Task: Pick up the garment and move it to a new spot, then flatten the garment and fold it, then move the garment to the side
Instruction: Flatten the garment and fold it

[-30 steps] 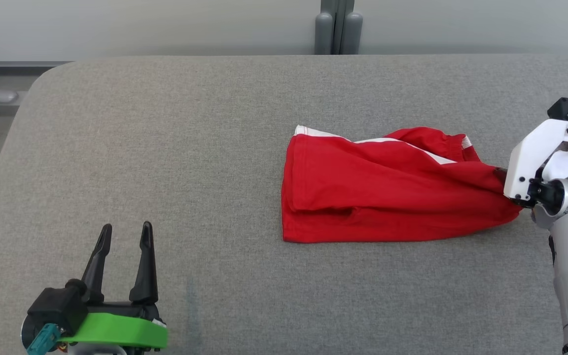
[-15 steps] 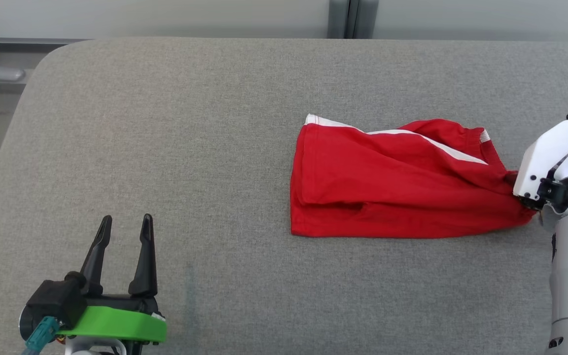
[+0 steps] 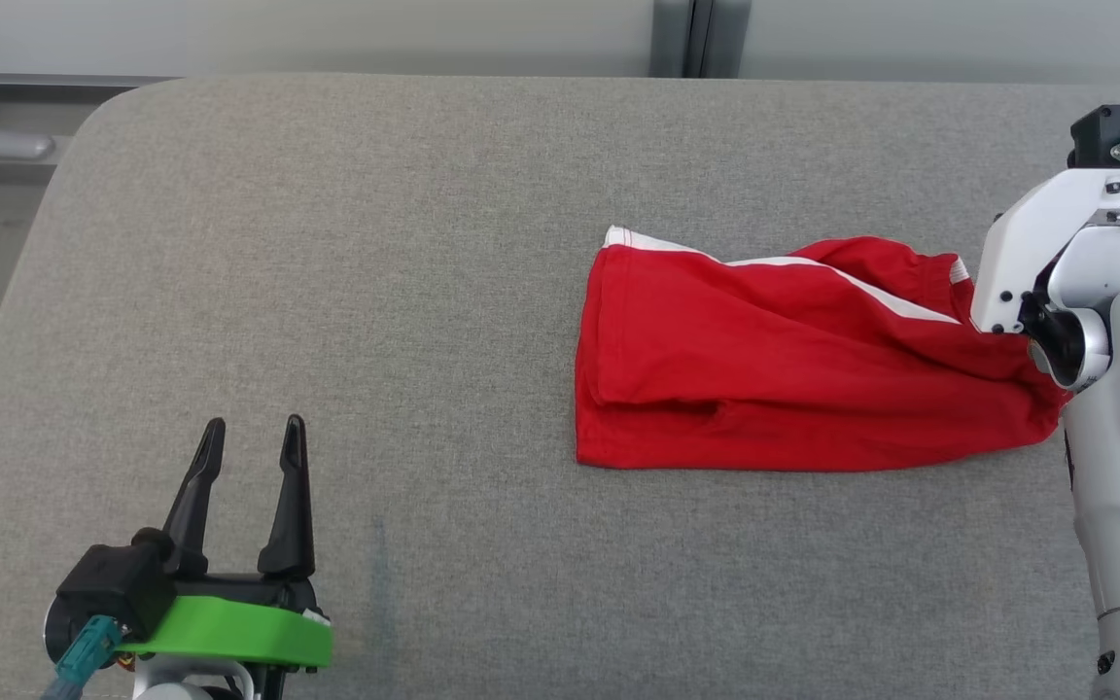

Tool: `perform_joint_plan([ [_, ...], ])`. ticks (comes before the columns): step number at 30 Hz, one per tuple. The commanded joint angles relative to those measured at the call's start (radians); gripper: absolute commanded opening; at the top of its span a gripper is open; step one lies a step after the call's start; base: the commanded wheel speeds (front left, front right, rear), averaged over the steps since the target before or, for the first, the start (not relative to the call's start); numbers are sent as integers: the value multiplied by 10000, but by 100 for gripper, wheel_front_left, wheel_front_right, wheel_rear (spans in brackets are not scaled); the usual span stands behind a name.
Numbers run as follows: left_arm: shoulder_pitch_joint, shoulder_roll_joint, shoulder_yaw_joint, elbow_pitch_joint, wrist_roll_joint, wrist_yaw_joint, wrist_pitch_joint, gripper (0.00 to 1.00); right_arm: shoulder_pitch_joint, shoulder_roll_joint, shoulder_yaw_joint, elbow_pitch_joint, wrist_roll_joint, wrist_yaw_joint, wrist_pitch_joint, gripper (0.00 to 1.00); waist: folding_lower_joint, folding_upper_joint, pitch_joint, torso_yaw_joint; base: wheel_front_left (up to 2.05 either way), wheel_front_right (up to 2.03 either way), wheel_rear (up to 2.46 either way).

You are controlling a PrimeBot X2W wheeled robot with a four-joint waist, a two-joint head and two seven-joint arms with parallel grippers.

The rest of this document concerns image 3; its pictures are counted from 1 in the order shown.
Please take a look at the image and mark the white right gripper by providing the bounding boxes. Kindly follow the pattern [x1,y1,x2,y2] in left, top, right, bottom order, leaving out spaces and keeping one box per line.
[970,167,1120,336]

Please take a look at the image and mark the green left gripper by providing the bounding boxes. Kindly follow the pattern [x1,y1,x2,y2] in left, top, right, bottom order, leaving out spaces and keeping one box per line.
[116,414,334,700]

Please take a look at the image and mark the red shorts with white stripe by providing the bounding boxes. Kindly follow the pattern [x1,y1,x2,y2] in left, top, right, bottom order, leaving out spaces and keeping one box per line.
[575,226,1072,473]

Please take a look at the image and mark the teal left camera connector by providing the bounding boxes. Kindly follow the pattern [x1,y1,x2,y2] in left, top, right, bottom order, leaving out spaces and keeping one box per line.
[40,615,123,700]

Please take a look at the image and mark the grey partition post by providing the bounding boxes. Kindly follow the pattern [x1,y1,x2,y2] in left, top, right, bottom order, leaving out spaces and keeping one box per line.
[650,0,697,79]
[704,0,752,80]

